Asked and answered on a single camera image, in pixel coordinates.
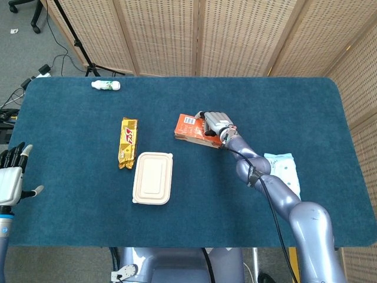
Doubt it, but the black floor cable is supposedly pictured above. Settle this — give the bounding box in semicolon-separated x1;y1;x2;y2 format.
0;0;87;119

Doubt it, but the light blue tissue pack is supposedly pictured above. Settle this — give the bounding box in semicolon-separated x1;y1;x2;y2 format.
263;152;302;200

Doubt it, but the white power strip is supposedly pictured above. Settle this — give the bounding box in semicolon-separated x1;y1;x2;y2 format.
19;64;53;89

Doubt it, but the beige lidded food container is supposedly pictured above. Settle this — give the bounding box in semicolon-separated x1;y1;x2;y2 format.
131;152;174;206

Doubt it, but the black office chair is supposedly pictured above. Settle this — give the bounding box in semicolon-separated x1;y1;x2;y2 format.
8;0;44;34

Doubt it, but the gold snack packet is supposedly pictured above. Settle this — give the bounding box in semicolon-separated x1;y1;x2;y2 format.
118;117;139;170

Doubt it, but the black tripod stand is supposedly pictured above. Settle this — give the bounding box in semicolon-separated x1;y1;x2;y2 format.
53;0;125;77

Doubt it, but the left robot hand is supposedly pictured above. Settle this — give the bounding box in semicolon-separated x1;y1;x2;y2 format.
0;141;45;206

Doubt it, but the robot torso base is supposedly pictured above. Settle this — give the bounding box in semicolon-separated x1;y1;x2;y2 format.
110;246;246;283

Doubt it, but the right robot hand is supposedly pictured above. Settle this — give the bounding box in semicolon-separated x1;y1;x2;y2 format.
194;110;238;140

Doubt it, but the white green plastic bottle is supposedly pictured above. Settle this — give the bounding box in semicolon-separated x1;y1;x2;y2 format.
91;80;121;91

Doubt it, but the orange snack box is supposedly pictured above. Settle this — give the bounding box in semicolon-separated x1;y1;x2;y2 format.
174;113;226;150

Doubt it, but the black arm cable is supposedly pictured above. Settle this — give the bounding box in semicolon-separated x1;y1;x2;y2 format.
221;129;299;283

